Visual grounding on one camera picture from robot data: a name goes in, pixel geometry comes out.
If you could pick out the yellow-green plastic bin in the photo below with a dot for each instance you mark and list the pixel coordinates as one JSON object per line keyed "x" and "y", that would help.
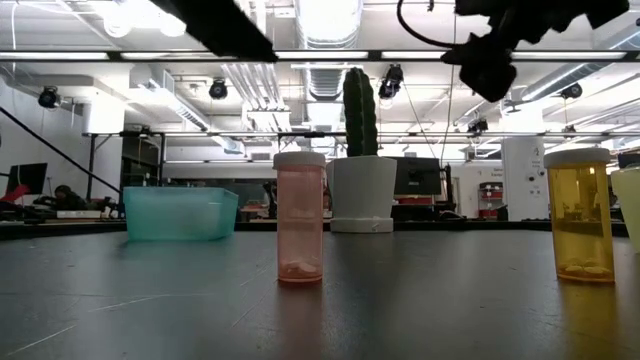
{"x": 629, "y": 205}

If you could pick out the black ceiling spotlight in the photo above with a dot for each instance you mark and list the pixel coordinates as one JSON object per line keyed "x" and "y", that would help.
{"x": 218, "y": 89}
{"x": 48, "y": 97}
{"x": 571, "y": 90}
{"x": 391, "y": 82}

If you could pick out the teal plastic bin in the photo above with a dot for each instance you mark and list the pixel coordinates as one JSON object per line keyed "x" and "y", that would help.
{"x": 180, "y": 215}

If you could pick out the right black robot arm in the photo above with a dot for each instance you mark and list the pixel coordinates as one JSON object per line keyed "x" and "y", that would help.
{"x": 600, "y": 7}

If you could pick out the black computer monitor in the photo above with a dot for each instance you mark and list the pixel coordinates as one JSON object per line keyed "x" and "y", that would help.
{"x": 30, "y": 177}
{"x": 417, "y": 175}

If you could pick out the amber pill bottle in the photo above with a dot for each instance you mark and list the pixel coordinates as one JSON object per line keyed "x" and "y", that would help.
{"x": 580, "y": 220}

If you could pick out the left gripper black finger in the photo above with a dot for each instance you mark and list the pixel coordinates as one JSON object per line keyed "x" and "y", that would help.
{"x": 220, "y": 30}

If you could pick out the silver ventilation duct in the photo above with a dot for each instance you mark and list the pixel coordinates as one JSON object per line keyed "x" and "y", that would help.
{"x": 327, "y": 30}

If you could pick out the green cactus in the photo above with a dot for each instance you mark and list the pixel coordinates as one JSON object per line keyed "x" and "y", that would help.
{"x": 361, "y": 115}

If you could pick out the white pillar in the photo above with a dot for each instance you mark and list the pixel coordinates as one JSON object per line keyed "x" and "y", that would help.
{"x": 522, "y": 190}

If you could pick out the black aluminium rig frame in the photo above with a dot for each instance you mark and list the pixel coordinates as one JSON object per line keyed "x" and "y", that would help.
{"x": 450, "y": 227}

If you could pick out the person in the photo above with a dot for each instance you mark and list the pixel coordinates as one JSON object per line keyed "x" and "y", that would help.
{"x": 65, "y": 197}

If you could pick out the white plant pot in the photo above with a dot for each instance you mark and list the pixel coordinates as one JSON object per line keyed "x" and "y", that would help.
{"x": 362, "y": 190}

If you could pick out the long ceiling light rail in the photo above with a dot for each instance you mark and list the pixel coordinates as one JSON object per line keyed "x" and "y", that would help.
{"x": 115, "y": 55}

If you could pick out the pink pill bottle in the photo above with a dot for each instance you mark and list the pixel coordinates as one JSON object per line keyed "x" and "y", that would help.
{"x": 300, "y": 220}

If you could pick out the red shelf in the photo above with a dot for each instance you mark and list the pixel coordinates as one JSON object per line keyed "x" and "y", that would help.
{"x": 490, "y": 192}

